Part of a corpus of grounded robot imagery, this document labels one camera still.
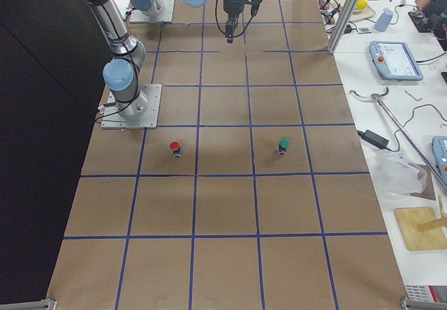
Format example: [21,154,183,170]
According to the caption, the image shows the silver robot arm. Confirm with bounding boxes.
[66,0,207,128]
[130,0,165,15]

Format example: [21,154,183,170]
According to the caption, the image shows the green push button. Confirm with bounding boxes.
[278,138,290,155]

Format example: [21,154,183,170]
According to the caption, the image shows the red push button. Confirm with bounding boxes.
[169,141,182,158]

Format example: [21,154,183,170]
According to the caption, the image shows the beige tray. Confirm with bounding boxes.
[330,0,376,22]

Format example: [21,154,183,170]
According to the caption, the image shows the yellow lemon toy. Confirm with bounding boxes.
[355,0,368,11]

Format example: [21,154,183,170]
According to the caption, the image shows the blue plastic cup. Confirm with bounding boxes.
[373,8,394,33]

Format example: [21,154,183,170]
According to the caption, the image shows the metal reacher stick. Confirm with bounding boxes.
[349,87,446,188]

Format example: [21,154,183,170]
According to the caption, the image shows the blue teach pendant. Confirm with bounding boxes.
[369,41,423,81]
[432,136,447,182]

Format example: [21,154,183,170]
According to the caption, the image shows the black power adapter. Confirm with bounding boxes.
[358,130,389,149]

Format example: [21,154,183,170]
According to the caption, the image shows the person in dark shirt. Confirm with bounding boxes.
[416,0,446,51]

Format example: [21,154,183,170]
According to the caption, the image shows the clear plastic bag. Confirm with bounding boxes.
[367,150,427,200]

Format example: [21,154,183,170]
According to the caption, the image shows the wooden board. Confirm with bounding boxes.
[394,207,446,251]

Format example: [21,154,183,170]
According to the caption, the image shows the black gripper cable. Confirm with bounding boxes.
[214,0,255,38]

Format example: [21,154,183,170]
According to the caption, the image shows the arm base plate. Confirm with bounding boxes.
[101,84,163,129]
[129,0,175,23]

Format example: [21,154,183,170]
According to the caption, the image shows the aluminium frame post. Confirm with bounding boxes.
[327,0,358,54]

